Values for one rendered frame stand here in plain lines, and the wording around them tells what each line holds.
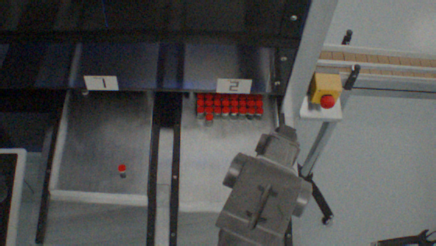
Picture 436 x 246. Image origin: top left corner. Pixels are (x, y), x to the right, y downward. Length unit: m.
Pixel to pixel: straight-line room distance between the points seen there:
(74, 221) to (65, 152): 0.20
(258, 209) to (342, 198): 1.74
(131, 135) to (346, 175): 1.29
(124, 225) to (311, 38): 0.64
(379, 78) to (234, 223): 1.01
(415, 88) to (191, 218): 0.80
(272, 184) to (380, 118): 2.02
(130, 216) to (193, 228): 0.16
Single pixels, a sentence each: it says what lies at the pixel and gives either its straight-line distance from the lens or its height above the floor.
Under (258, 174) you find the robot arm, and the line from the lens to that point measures 0.58.
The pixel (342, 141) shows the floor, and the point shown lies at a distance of 2.42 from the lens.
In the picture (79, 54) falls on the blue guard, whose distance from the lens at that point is 1.16.
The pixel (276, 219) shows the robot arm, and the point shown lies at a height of 1.51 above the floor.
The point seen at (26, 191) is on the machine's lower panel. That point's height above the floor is 0.24.
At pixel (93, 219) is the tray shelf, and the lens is 1.23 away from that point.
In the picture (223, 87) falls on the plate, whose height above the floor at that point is 1.01.
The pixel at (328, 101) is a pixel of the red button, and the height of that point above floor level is 1.01.
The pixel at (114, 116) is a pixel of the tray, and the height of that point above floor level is 0.88.
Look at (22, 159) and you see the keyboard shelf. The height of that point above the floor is 0.80.
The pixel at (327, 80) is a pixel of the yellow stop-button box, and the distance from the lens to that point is 1.27.
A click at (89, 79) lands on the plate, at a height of 1.04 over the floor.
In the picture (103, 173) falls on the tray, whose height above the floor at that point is 0.88.
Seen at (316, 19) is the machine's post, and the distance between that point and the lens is 1.05.
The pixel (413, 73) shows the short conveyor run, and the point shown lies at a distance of 1.53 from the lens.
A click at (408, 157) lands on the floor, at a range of 2.51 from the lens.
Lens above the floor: 2.02
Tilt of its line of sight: 59 degrees down
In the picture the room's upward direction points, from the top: 6 degrees clockwise
